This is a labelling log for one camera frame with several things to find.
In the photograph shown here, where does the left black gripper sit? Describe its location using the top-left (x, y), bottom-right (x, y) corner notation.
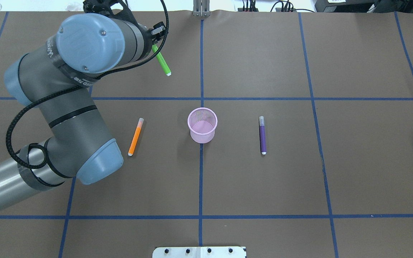
top-left (150, 21), bottom-right (167, 40)

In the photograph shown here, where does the green highlighter pen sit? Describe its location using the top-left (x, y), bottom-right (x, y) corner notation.
top-left (151, 45), bottom-right (172, 77)

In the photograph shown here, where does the orange highlighter pen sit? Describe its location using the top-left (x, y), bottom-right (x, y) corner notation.
top-left (127, 118), bottom-right (144, 157)

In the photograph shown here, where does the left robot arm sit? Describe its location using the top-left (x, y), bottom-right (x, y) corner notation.
top-left (0, 13), bottom-right (169, 211)

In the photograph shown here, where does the pink mesh pen holder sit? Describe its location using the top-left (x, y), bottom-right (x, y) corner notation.
top-left (187, 107), bottom-right (218, 144)

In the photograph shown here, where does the purple highlighter pen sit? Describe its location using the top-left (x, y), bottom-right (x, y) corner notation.
top-left (259, 116), bottom-right (267, 155)

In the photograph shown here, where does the black usb hub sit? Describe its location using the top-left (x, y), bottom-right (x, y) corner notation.
top-left (237, 0), bottom-right (259, 13)

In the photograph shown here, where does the brown paper table mat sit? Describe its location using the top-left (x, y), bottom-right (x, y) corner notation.
top-left (0, 11), bottom-right (413, 258)

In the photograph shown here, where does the aluminium frame post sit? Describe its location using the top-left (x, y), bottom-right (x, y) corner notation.
top-left (192, 0), bottom-right (211, 18)

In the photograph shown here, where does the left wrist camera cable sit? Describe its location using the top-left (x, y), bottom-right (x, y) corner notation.
top-left (6, 0), bottom-right (169, 169)

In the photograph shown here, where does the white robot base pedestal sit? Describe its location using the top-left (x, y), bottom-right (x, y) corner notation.
top-left (152, 246), bottom-right (247, 258)

